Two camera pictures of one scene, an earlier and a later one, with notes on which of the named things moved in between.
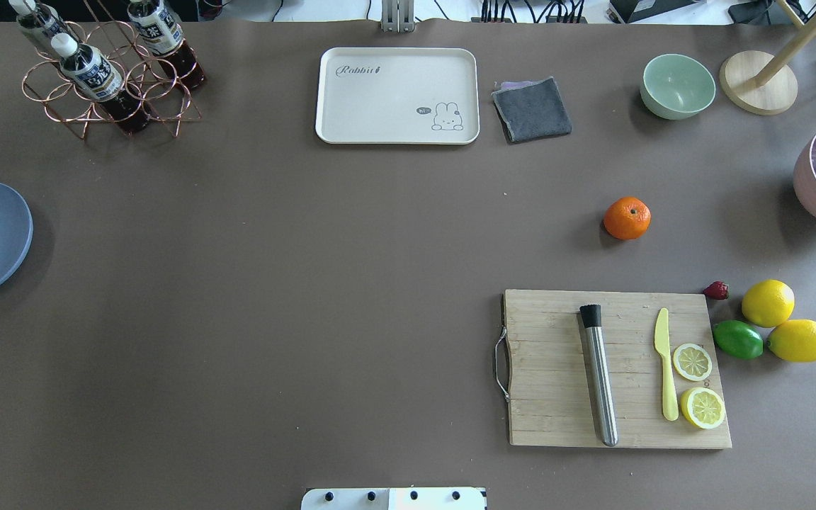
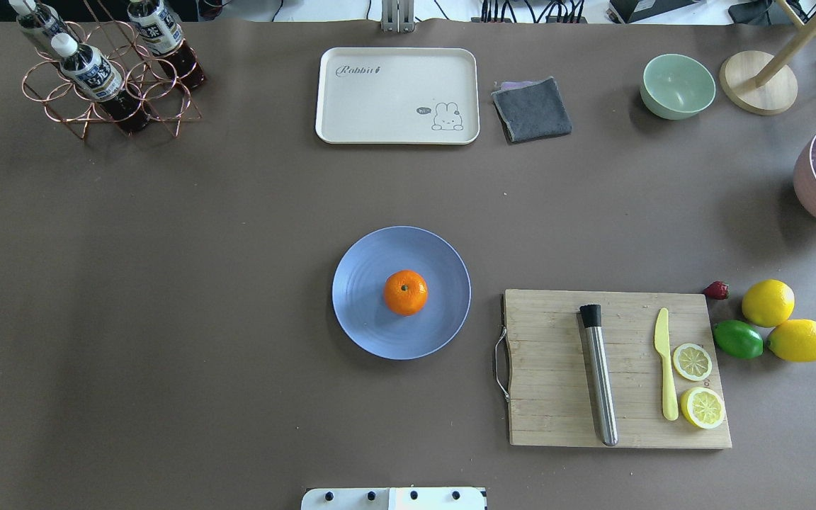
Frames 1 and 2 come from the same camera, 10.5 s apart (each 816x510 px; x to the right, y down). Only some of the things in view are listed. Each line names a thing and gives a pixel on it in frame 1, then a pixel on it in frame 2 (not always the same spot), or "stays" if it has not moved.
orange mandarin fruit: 627,217 → 406,292
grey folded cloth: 531,110 stays
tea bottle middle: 91,72 stays
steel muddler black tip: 591,316 stays
